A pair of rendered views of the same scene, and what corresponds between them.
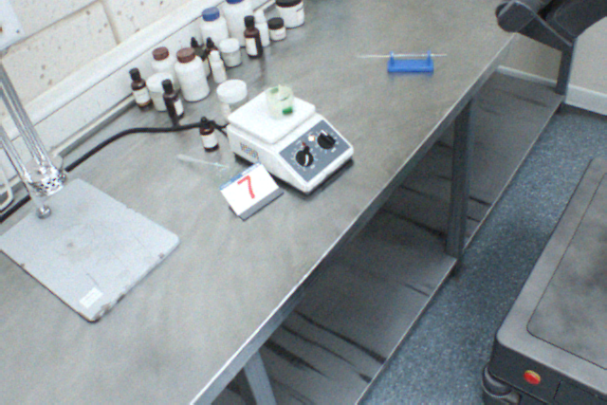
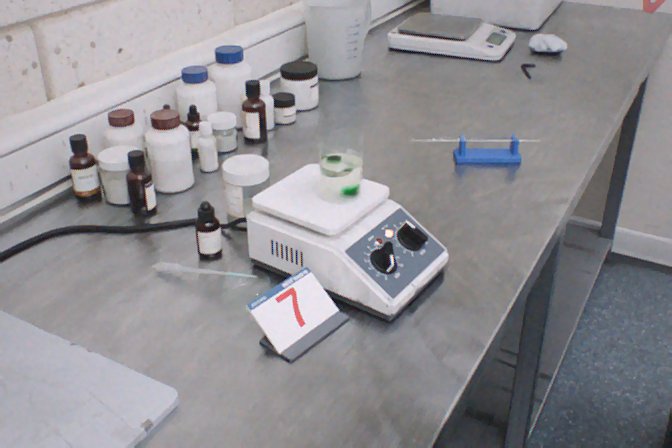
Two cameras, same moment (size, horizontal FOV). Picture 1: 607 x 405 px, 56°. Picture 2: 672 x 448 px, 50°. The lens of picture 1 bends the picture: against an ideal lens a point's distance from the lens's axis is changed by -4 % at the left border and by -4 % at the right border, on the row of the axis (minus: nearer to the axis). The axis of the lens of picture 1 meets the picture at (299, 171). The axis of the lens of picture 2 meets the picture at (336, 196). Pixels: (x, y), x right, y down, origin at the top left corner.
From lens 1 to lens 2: 0.35 m
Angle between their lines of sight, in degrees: 17
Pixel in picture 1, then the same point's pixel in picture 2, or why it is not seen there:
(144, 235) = (110, 390)
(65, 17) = not seen: outside the picture
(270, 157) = (329, 260)
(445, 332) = not seen: outside the picture
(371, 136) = (462, 240)
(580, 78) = (631, 217)
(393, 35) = (448, 123)
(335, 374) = not seen: outside the picture
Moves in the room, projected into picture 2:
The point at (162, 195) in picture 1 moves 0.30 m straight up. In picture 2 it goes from (135, 325) to (88, 46)
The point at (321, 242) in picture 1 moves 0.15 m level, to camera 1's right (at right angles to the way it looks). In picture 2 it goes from (435, 394) to (580, 366)
